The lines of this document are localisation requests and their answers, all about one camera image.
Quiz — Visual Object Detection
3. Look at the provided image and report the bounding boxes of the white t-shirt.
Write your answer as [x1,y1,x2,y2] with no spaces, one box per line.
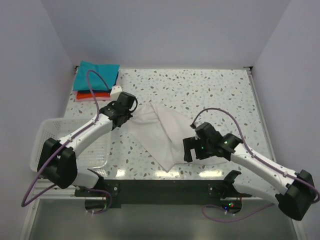
[126,101,228,173]

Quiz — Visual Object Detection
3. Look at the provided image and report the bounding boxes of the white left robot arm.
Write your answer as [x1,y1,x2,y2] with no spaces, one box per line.
[37,92,138,189]

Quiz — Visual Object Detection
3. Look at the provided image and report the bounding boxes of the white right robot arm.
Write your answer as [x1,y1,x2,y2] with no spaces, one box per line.
[182,122,319,221]

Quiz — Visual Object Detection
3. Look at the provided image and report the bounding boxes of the teal folded t-shirt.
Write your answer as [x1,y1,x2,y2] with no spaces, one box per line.
[72,61,120,92]

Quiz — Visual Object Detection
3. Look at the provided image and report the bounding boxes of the orange folded t-shirt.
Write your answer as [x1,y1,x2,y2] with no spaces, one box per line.
[75,87,112,100]

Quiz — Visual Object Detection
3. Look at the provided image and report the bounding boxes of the pink folded t-shirt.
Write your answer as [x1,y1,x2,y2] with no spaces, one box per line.
[75,96,111,102]

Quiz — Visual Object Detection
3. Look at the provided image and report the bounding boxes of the white plastic basket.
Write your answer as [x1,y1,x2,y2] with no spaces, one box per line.
[29,117,112,176]

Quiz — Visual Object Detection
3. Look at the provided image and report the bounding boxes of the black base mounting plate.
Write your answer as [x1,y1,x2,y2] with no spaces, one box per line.
[74,179,250,211]

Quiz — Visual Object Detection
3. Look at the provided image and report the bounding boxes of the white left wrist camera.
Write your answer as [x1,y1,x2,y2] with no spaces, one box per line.
[110,85,123,101]

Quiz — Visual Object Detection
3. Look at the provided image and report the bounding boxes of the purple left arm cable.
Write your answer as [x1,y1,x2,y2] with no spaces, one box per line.
[21,69,112,208]

